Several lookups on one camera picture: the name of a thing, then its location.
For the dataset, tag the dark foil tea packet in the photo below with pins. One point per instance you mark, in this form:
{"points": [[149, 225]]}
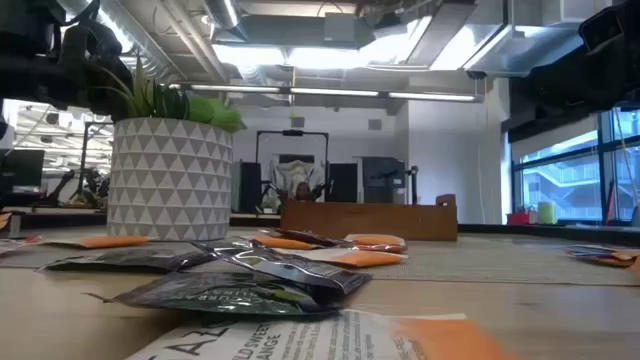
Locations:
{"points": [[305, 235], [215, 295], [290, 267], [130, 261]]}

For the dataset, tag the wooden tea organizer box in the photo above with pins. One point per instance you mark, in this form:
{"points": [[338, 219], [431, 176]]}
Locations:
{"points": [[370, 220]]}

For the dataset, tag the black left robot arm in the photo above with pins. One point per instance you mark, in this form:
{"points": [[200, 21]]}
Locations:
{"points": [[25, 50]]}

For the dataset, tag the black background robot arms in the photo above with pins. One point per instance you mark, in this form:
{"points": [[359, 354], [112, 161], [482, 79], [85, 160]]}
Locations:
{"points": [[92, 182]]}

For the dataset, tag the black computer monitor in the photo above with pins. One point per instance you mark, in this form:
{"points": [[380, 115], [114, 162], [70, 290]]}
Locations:
{"points": [[22, 170]]}

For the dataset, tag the succulent in white patterned pot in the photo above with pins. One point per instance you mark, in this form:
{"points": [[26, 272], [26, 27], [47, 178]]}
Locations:
{"points": [[170, 180]]}

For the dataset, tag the yellow green cup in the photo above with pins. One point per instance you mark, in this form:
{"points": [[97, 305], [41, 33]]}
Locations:
{"points": [[547, 212]]}

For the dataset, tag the red container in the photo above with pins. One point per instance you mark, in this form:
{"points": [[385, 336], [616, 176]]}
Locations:
{"points": [[517, 219]]}

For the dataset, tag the black upright panel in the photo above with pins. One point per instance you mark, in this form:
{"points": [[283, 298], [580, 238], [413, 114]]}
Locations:
{"points": [[342, 182], [250, 185]]}

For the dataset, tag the black background pole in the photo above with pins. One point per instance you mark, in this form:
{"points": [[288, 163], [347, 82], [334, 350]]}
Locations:
{"points": [[413, 185]]}

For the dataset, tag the grey woven placemat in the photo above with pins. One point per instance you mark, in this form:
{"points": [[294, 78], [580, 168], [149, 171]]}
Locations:
{"points": [[475, 260]]}

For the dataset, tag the dark grey monitor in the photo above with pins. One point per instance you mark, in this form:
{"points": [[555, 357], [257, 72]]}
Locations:
{"points": [[382, 172]]}

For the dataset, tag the white patterned cloth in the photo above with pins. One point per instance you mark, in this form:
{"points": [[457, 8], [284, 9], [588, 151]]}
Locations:
{"points": [[295, 172]]}

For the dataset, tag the long ceiling tube light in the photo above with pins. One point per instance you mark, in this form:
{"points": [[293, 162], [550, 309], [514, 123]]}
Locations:
{"points": [[330, 92]]}

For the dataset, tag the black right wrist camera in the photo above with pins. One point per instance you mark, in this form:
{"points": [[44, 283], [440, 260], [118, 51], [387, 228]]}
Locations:
{"points": [[602, 27]]}

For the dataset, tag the black stand frame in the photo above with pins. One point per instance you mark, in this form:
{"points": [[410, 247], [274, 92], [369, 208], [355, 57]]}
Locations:
{"points": [[82, 150]]}

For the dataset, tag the black window frame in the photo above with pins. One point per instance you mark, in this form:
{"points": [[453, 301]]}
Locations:
{"points": [[601, 165]]}

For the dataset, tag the dark dome ceiling camera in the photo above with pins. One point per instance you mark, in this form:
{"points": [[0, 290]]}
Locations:
{"points": [[476, 75]]}

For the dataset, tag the black background station frame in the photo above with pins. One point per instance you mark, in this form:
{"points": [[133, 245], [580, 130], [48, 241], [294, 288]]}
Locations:
{"points": [[292, 133]]}

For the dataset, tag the grey square wall speaker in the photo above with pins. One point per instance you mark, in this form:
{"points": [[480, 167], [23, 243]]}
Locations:
{"points": [[297, 122], [375, 125]]}

